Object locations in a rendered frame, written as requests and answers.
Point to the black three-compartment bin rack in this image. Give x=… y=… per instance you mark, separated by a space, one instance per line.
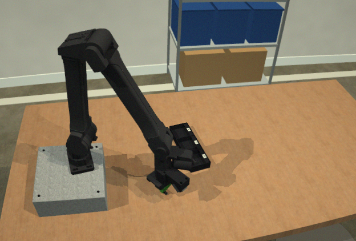
x=184 y=138

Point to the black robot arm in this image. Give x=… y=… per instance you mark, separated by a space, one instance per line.
x=91 y=46

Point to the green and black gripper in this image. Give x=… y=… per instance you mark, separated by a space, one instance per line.
x=152 y=178

